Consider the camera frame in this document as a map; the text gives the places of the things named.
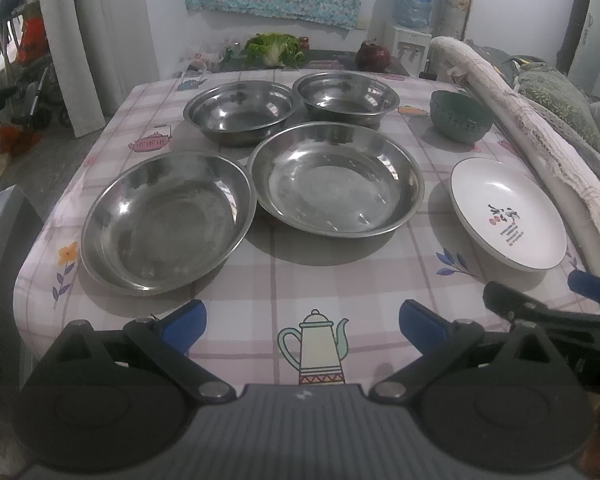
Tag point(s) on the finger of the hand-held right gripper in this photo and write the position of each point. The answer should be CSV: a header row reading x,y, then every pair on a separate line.
x,y
595,287
540,312

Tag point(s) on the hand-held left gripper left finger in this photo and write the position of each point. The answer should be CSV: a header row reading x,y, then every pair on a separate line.
x,y
182,327

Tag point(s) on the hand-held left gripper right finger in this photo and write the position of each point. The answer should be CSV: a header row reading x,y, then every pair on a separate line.
x,y
420,325

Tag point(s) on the large steel basin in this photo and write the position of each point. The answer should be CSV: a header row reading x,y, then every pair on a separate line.
x,y
170,225

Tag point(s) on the white printed ceramic plate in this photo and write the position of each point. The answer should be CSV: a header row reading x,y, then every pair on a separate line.
x,y
500,200

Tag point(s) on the green ceramic bowl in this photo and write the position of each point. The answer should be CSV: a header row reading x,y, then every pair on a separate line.
x,y
460,117

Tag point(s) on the steel bowl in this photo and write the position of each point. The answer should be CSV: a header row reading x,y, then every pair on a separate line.
x,y
347,95
240,110

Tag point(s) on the checked printed tablecloth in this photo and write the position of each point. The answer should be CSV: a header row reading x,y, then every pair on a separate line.
x,y
280,270

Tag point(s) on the green leaf-print pillow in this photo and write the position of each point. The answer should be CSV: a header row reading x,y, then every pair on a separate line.
x,y
560,100

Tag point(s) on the white lace cover cloth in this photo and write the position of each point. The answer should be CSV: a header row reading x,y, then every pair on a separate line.
x,y
505,90

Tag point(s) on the beige shoe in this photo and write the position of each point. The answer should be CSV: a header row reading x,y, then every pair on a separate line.
x,y
0,166

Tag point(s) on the orange plastic bag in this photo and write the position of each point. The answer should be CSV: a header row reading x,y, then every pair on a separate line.
x,y
17,140

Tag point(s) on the grey blanket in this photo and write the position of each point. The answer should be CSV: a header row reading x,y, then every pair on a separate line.
x,y
495,57

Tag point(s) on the clear plastic bag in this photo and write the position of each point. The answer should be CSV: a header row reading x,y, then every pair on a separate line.
x,y
205,57

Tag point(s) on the folded stroller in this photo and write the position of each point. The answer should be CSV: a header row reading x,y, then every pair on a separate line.
x,y
35,95

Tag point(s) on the white water dispenser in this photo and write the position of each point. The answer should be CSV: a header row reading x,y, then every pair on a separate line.
x,y
405,47

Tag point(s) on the dark metal pole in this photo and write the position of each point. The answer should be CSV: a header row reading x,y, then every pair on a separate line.
x,y
575,10

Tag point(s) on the green leafy cabbage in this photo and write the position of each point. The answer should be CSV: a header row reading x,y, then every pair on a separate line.
x,y
272,47

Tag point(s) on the white curtain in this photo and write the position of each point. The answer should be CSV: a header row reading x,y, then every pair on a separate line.
x,y
100,35

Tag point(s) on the small red jar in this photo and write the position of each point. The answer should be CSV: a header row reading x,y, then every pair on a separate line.
x,y
304,43

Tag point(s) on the white printed roll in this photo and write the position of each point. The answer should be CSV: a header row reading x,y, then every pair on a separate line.
x,y
452,10

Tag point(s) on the orange hanging garment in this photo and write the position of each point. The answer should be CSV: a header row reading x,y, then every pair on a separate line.
x,y
30,35

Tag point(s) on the dark hanging clothing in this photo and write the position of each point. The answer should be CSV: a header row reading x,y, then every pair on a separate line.
x,y
5,5

